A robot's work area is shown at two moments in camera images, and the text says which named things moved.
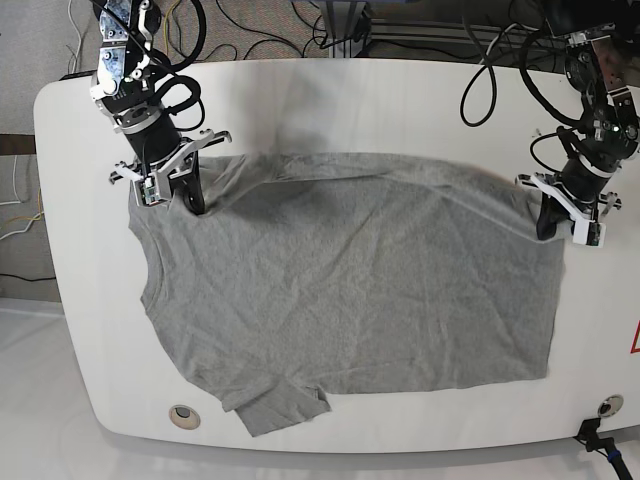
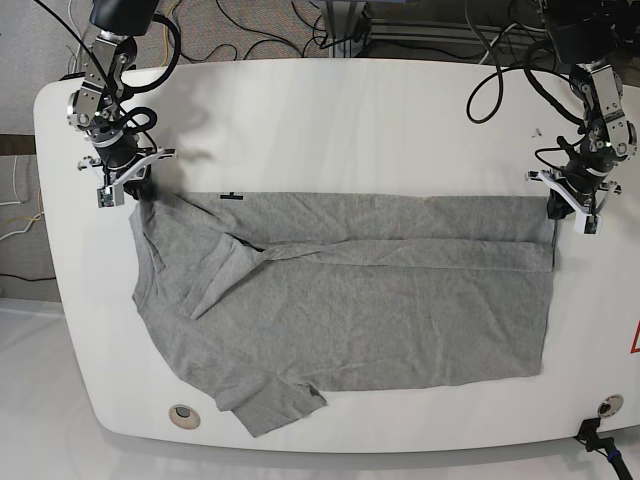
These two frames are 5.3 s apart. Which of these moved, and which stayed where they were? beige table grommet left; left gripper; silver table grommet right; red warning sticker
Moved: left gripper
Stayed: beige table grommet left; silver table grommet right; red warning sticker
